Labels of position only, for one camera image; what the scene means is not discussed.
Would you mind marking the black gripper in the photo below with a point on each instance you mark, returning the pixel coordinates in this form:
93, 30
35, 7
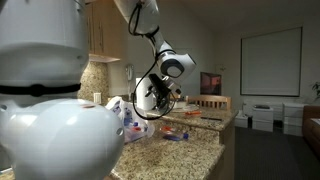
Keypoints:
160, 88

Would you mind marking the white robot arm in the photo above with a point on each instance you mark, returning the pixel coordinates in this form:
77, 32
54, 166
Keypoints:
50, 140

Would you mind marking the white plastic bag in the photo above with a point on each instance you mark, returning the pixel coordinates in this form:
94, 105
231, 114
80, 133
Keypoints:
146, 132

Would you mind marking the white bowl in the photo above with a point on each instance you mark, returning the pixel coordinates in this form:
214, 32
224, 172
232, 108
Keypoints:
182, 104

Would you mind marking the white paper towel roll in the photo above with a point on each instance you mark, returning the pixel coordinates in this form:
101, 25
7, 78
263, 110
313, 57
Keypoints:
141, 100

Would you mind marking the white paper sheet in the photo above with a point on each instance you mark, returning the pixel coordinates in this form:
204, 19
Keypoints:
193, 107

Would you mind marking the orange marker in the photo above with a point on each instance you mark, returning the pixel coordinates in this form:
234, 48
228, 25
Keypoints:
193, 112

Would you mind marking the wooden chair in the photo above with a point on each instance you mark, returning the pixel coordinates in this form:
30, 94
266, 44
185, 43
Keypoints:
208, 100

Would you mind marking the thin black flat object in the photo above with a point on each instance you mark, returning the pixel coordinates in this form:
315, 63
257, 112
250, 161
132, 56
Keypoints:
211, 118

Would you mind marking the dark reddish framed picture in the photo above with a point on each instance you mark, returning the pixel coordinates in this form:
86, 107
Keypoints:
210, 83

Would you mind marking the white printer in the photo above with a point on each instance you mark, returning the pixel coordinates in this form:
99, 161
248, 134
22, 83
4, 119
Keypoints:
262, 120

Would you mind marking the white projector screen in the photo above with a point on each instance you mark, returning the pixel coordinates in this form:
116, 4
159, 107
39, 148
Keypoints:
271, 61

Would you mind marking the white drawer unit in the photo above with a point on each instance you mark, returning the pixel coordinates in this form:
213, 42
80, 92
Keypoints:
293, 118

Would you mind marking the green house plant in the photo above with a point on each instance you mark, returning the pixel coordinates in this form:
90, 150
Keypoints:
316, 87

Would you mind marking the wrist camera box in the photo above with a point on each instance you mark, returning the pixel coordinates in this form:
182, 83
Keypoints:
175, 87

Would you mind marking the white wall phone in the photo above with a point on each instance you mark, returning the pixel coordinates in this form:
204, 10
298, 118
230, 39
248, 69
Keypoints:
129, 71

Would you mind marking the white wall outlet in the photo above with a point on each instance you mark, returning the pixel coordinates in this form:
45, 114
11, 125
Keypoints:
97, 97

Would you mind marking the wooden wall cabinets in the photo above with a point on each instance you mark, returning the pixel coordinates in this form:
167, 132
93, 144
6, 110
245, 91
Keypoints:
106, 33

